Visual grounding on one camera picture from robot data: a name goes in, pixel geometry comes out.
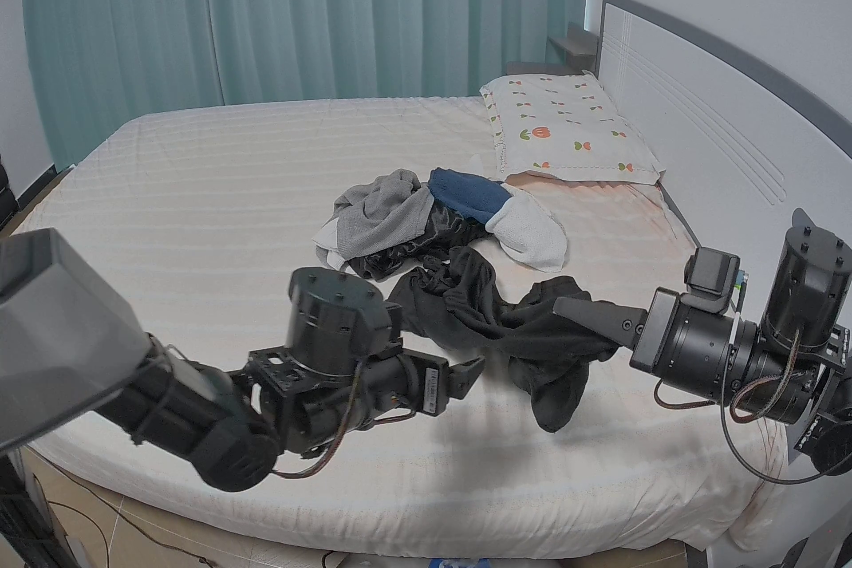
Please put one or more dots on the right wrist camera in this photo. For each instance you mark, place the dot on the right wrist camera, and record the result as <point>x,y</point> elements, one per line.
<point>712,276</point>

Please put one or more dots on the black polo shirt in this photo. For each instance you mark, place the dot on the black polo shirt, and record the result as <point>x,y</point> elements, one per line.
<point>466,306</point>

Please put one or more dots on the grey bedside table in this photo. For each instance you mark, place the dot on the grey bedside table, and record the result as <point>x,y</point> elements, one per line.
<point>566,53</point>

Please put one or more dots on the white printed pillow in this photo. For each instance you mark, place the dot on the white printed pillow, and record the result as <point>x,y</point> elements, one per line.
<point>566,126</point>

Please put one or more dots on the bed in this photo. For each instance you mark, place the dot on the bed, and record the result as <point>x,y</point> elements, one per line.
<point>199,186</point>

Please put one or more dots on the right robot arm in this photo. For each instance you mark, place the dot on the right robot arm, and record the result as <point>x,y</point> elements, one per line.
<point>809,286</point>

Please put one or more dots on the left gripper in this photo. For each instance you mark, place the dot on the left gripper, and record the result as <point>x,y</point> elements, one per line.
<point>399,385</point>

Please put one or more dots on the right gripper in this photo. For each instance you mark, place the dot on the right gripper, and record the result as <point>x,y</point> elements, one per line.
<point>692,352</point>

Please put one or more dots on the pile of clothes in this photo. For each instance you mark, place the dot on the pile of clothes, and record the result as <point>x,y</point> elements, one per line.
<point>393,212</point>

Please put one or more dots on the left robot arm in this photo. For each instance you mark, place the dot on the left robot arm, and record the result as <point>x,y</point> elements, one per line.
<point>60,312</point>

